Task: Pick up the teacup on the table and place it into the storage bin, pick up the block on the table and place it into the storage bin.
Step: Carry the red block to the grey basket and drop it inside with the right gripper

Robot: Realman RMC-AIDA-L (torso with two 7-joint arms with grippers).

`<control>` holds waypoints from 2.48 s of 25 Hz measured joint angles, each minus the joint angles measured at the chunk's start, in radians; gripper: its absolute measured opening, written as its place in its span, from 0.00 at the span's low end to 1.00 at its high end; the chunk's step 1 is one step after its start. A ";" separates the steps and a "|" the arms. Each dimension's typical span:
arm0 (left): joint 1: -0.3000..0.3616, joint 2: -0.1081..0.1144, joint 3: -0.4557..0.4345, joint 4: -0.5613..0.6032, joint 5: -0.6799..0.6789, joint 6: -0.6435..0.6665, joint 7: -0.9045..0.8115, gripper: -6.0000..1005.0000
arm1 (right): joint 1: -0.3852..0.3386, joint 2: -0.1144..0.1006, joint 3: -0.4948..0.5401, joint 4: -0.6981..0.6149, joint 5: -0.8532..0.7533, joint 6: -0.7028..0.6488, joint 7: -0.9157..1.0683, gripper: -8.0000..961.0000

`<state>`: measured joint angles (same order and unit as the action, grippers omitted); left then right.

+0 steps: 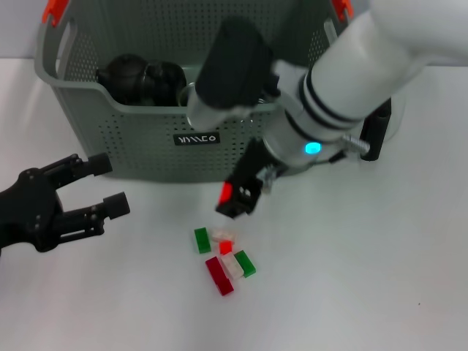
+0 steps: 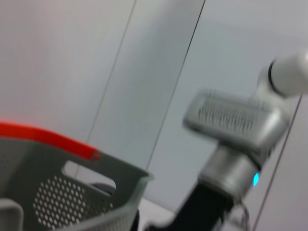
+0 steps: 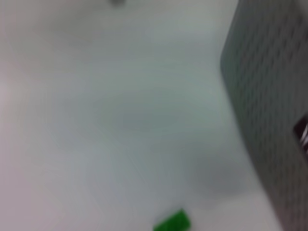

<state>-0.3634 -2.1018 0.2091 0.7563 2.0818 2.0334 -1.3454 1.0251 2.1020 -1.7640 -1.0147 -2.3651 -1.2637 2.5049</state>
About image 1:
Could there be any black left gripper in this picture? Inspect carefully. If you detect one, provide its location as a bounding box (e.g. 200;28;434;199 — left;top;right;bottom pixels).
0;153;132;254

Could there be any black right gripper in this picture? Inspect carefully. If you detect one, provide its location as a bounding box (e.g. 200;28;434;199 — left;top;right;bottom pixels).
214;140;272;220

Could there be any orange wedge toy brick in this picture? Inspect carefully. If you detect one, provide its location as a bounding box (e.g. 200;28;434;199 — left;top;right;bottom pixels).
218;182;235;205

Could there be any green toy brick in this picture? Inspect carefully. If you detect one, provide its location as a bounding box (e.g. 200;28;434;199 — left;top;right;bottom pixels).
192;227;212;255
233;249;257;279

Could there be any dark red toy brick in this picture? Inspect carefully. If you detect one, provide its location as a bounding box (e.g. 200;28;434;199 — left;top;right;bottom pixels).
204;255;235;297

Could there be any glass teacup with black holder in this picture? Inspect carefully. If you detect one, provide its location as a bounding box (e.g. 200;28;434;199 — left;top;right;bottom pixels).
177;83;197;107
144;58;188;107

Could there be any grey perforated storage basket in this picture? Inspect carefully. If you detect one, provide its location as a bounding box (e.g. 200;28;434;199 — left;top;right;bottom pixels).
33;0;361;184

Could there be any white translucent toy brick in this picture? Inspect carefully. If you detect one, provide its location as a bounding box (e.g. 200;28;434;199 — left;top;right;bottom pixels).
220;253;244;281
210;228;237;244

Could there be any black clay teapot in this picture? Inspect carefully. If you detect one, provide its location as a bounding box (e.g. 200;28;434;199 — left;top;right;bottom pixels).
95;53;149;107

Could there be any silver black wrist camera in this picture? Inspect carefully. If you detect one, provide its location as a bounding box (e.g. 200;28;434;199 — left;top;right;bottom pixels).
185;16;282;132

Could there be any right arm cable with plug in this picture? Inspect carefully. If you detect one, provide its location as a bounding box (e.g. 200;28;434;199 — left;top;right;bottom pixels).
260;133;371;194

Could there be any glass pitcher with black handle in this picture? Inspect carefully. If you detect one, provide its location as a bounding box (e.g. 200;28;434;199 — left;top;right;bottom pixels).
360;97;407;162

